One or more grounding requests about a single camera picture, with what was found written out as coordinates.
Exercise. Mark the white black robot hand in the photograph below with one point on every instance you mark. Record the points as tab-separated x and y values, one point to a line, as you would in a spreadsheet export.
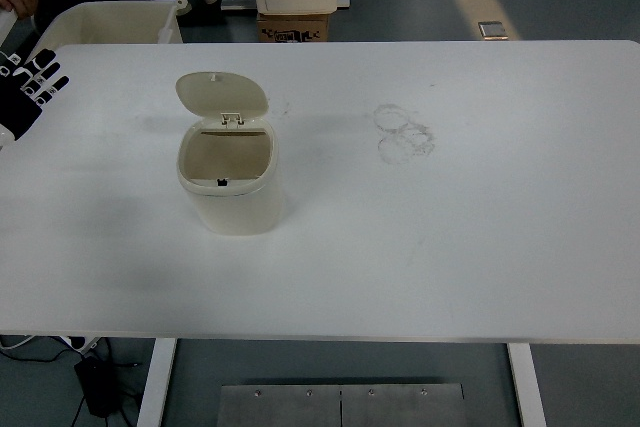
17	107

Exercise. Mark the cream plastic lidded trash bin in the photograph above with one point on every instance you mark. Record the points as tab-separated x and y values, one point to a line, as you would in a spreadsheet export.
235	197

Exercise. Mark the white plastic box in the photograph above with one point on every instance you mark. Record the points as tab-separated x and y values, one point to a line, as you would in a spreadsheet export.
6	27

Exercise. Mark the cream plastic tub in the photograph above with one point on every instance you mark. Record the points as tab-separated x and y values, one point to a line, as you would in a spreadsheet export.
115	22

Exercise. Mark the grey metal base bar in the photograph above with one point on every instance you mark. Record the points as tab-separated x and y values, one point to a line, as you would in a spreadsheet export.
237	4

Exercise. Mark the white power strip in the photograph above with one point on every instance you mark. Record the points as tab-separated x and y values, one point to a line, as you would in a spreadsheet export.
80	342

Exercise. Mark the brown printed cardboard box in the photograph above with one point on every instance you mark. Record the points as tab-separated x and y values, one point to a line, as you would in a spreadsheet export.
292	27

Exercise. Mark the black power adapter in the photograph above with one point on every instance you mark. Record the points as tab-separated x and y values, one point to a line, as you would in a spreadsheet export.
97	387

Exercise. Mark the white table leg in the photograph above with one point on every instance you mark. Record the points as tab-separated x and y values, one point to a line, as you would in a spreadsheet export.
156	382
527	387

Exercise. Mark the grey metal plate with screws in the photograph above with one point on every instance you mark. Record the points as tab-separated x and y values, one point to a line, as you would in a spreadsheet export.
340	407

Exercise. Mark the grey floor socket plate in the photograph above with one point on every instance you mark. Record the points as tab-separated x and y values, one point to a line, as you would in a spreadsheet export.
492	30

